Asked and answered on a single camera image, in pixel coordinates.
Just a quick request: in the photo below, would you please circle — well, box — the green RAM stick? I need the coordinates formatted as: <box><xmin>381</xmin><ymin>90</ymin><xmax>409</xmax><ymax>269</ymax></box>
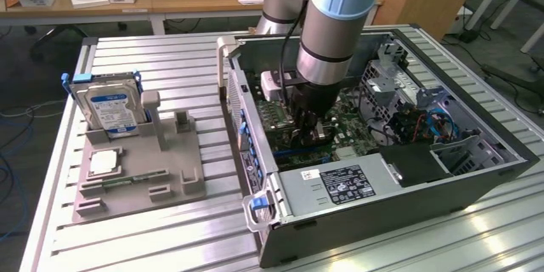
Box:
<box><xmin>102</xmin><ymin>172</ymin><xmax>159</xmax><ymax>187</ymax></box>

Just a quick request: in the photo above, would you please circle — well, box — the white table frame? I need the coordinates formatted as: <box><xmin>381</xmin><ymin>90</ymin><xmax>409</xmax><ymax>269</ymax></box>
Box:
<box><xmin>463</xmin><ymin>0</ymin><xmax>544</xmax><ymax>53</ymax></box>

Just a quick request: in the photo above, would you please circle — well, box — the silver CPU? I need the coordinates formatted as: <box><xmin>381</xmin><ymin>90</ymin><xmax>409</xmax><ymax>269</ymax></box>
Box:
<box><xmin>89</xmin><ymin>150</ymin><xmax>122</xmax><ymax>176</ymax></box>

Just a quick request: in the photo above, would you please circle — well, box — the green graphics card with fan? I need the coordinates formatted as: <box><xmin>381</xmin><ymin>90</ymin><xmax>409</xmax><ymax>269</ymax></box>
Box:
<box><xmin>293</xmin><ymin>120</ymin><xmax>339</xmax><ymax>148</ymax></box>

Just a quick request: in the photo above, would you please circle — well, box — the silver power supply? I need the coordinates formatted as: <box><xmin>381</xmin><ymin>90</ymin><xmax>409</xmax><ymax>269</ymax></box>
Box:
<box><xmin>269</xmin><ymin>153</ymin><xmax>405</xmax><ymax>222</ymax></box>

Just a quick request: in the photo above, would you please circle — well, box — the blue SATA wire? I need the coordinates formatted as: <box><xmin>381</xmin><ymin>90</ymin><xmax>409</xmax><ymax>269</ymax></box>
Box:
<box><xmin>425</xmin><ymin>108</ymin><xmax>462</xmax><ymax>143</ymax></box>

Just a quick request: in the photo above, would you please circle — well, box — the black chair base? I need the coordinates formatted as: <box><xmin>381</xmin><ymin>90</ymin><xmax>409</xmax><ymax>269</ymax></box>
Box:
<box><xmin>27</xmin><ymin>25</ymin><xmax>89</xmax><ymax>61</ymax></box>

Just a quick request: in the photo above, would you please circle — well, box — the metal drive cage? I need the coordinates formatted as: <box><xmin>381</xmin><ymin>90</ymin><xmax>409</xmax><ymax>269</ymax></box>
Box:
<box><xmin>361</xmin><ymin>39</ymin><xmax>431</xmax><ymax>126</ymax></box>

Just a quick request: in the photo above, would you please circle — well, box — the open black PC case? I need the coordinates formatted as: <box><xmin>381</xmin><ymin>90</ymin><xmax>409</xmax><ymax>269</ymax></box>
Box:
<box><xmin>217</xmin><ymin>28</ymin><xmax>542</xmax><ymax>269</ymax></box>

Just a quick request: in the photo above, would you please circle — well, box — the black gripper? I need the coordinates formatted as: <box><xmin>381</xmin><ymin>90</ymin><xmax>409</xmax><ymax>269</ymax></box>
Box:
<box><xmin>293</xmin><ymin>80</ymin><xmax>342</xmax><ymax>138</ymax></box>

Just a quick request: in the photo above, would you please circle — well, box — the black camera cable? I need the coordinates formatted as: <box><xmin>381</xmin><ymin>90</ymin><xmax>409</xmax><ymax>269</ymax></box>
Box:
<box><xmin>278</xmin><ymin>1</ymin><xmax>309</xmax><ymax>120</ymax></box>

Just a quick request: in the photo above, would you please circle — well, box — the silver chipset heatsink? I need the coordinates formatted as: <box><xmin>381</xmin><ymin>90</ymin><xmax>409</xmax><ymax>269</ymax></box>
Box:
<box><xmin>335</xmin><ymin>147</ymin><xmax>363</xmax><ymax>162</ymax></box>

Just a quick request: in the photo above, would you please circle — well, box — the green motherboard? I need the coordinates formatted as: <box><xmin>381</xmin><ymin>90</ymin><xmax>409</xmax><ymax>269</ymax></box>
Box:
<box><xmin>250</xmin><ymin>80</ymin><xmax>382</xmax><ymax>173</ymax></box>

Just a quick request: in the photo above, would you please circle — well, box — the grey parts rack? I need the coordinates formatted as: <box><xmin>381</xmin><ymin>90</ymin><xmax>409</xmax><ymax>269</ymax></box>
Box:
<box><xmin>73</xmin><ymin>90</ymin><xmax>210</xmax><ymax>225</ymax></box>

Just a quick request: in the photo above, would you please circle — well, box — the blue expansion slot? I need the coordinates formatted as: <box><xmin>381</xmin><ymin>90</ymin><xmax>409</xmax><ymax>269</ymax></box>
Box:
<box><xmin>271</xmin><ymin>147</ymin><xmax>302</xmax><ymax>158</ymax></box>

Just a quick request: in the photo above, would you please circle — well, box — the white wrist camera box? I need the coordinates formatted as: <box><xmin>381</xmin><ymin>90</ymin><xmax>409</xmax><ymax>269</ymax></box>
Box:
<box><xmin>261</xmin><ymin>70</ymin><xmax>302</xmax><ymax>101</ymax></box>

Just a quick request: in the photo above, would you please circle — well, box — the hard disk with blue rails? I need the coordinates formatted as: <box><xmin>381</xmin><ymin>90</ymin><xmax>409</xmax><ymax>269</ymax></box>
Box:
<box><xmin>61</xmin><ymin>70</ymin><xmax>145</xmax><ymax>141</ymax></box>

